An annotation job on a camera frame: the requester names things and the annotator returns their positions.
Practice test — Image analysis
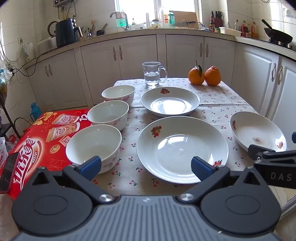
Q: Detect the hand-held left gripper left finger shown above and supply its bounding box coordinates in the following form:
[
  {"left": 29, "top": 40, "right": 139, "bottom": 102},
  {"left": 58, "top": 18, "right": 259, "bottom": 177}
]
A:
[{"left": 23, "top": 156, "right": 115, "bottom": 206}]

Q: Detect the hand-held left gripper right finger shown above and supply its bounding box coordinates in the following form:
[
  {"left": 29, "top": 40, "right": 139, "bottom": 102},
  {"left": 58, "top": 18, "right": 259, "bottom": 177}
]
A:
[{"left": 177, "top": 156, "right": 269, "bottom": 206}]

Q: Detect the white fruit-print plate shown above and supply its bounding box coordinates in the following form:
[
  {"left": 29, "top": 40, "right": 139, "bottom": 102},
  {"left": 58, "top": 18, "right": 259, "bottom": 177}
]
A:
[
  {"left": 136, "top": 116, "right": 229, "bottom": 184},
  {"left": 229, "top": 112, "right": 287, "bottom": 153},
  {"left": 141, "top": 87, "right": 201, "bottom": 117}
]

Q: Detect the white pink-print bowl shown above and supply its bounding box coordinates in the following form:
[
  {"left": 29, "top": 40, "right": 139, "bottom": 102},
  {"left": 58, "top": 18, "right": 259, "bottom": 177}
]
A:
[
  {"left": 87, "top": 100, "right": 129, "bottom": 132},
  {"left": 101, "top": 85, "right": 136, "bottom": 108},
  {"left": 66, "top": 124, "right": 122, "bottom": 175}
]

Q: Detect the cherry-print tablecloth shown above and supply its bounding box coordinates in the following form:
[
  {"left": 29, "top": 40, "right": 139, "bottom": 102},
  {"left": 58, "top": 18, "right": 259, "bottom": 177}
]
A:
[{"left": 91, "top": 77, "right": 287, "bottom": 197}]

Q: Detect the red printed carton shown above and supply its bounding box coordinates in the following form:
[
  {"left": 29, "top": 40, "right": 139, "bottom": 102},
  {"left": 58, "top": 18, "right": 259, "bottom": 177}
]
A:
[{"left": 0, "top": 109, "right": 93, "bottom": 201}]

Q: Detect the blue thermos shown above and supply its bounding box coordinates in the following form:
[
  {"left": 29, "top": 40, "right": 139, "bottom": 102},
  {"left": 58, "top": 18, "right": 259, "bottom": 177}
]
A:
[{"left": 31, "top": 103, "right": 43, "bottom": 121}]

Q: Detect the orange with bumpy top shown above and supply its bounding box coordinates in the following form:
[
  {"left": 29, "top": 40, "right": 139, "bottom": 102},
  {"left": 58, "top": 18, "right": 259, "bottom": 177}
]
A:
[{"left": 204, "top": 66, "right": 222, "bottom": 87}]

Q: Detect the orange with leaf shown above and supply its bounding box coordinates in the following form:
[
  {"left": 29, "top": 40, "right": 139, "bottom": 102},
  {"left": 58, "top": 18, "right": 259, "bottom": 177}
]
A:
[{"left": 188, "top": 61, "right": 206, "bottom": 86}]

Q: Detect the clear glass mug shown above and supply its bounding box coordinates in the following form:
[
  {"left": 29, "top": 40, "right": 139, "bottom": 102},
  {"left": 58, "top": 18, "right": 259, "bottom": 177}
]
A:
[{"left": 142, "top": 61, "right": 167, "bottom": 87}]

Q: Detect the black wok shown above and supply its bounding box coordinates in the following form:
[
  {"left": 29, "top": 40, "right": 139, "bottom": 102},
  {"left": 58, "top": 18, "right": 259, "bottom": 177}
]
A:
[{"left": 261, "top": 19, "right": 294, "bottom": 44}]

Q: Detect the white plastic tray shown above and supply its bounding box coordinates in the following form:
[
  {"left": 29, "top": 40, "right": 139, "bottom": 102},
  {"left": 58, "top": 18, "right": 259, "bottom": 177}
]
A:
[{"left": 219, "top": 27, "right": 241, "bottom": 37}]

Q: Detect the clear plastic bag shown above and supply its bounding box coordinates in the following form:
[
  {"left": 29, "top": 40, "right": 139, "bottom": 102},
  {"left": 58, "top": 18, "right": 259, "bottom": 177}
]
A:
[{"left": 0, "top": 61, "right": 12, "bottom": 87}]

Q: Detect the white rice cooker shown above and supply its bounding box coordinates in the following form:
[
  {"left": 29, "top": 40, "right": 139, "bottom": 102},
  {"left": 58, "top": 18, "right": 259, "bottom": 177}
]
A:
[{"left": 37, "top": 37, "right": 57, "bottom": 54}]

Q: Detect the white electric kettle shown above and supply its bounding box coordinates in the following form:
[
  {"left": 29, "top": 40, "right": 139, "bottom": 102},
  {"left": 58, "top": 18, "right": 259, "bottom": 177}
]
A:
[{"left": 24, "top": 42, "right": 36, "bottom": 61}]

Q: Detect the utensil holder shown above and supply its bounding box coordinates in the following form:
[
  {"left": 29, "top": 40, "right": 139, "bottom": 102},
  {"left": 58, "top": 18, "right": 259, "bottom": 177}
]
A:
[{"left": 85, "top": 20, "right": 96, "bottom": 39}]

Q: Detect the knife block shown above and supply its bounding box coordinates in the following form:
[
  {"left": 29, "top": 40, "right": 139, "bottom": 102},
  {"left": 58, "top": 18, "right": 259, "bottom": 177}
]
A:
[{"left": 211, "top": 11, "right": 223, "bottom": 32}]

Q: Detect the dark blue air fryer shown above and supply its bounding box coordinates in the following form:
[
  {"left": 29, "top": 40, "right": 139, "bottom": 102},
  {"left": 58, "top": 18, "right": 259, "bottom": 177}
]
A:
[{"left": 55, "top": 19, "right": 83, "bottom": 48}]

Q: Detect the small black pot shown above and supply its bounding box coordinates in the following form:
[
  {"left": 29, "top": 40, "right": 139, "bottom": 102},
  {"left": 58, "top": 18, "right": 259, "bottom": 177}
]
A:
[{"left": 96, "top": 23, "right": 108, "bottom": 36}]

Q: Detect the kitchen countertop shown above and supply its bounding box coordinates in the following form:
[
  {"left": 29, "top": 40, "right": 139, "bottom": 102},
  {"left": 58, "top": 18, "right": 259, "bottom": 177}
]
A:
[{"left": 24, "top": 27, "right": 296, "bottom": 70}]

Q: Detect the wooden cutting board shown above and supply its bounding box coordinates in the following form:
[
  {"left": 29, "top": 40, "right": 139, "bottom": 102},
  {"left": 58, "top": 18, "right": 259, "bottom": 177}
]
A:
[{"left": 169, "top": 10, "right": 200, "bottom": 29}]

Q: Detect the kitchen window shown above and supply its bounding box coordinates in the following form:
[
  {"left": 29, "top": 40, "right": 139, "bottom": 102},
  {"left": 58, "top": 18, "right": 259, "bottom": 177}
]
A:
[{"left": 116, "top": 0, "right": 201, "bottom": 24}]

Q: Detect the wall water heater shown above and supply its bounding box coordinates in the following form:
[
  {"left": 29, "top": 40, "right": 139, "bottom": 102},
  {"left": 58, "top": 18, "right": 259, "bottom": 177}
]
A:
[{"left": 53, "top": 0, "right": 77, "bottom": 7}]

